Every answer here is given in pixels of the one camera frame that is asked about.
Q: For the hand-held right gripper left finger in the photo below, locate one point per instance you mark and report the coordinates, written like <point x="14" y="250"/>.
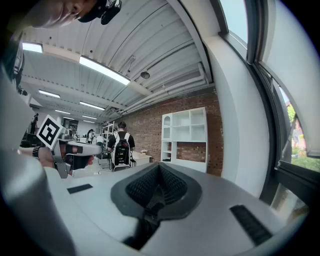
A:
<point x="95" y="200"/>

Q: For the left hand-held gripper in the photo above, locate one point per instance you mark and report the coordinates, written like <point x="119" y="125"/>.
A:
<point x="49" y="132"/>

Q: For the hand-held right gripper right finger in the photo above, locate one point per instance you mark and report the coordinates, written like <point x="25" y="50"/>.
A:
<point x="212" y="200"/>

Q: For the person's left forearm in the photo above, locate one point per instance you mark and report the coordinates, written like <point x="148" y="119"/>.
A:
<point x="26" y="152"/>

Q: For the person's left hand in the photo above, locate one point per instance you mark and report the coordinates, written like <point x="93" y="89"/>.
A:
<point x="46" y="157"/>

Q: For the white metal shelf rack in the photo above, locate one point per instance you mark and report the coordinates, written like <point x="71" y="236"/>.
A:
<point x="108" y="131"/>

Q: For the white and black backpack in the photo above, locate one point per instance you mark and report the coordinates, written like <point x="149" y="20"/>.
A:
<point x="121" y="150"/>

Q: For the small white cabinet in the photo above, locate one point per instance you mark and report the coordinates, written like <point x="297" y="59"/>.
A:
<point x="141" y="158"/>

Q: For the pink flowers in pot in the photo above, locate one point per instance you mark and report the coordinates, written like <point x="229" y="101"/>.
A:
<point x="144" y="151"/>

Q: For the black wristwatch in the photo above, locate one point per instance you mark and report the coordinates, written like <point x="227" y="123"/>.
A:
<point x="36" y="151"/>

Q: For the white desk with shelf hutch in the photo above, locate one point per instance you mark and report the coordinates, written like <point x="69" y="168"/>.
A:
<point x="185" y="125"/>

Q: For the ceiling light panels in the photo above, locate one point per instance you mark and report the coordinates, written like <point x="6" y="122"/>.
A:
<point x="105" y="70"/>

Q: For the round ceiling fixture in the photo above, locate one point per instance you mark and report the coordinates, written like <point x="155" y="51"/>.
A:
<point x="145" y="75"/>

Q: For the white ceiling pipes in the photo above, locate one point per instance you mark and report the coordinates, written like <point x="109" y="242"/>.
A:
<point x="175" y="91"/>

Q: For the person's face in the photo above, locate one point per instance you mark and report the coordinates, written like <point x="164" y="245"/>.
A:
<point x="55" y="12"/>

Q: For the black window frame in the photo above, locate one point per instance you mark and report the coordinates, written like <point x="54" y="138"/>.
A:
<point x="265" y="125"/>

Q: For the black head-mounted camera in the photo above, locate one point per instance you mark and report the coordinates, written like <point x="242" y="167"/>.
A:
<point x="105" y="10"/>

